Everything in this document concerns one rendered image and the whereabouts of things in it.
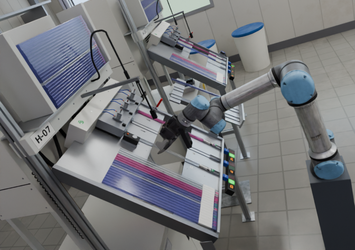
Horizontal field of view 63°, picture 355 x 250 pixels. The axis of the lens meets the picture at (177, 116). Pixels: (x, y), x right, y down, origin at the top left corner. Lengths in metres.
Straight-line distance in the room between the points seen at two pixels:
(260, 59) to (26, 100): 3.60
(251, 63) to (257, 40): 0.34
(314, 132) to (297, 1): 3.69
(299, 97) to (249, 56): 3.19
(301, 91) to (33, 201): 1.18
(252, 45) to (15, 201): 3.55
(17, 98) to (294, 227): 1.77
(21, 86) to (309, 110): 1.10
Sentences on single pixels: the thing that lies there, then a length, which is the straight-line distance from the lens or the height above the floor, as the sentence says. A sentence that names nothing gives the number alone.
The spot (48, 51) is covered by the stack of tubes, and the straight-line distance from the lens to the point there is 1.32.
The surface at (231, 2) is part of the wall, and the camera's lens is 4.83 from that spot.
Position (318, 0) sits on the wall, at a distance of 4.90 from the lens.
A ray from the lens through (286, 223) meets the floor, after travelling 2.19.
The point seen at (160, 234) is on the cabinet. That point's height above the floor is 0.62.
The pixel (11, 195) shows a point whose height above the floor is 1.13.
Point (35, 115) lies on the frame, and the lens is 1.26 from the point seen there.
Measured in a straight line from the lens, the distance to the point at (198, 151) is 1.59.
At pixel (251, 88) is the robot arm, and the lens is 1.35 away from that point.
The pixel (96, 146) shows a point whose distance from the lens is 1.36.
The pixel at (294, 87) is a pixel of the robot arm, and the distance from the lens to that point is 1.17.
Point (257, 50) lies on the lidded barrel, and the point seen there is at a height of 0.30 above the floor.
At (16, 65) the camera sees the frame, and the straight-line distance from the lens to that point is 1.19.
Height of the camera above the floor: 1.68
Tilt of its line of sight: 25 degrees down
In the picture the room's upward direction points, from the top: 24 degrees counter-clockwise
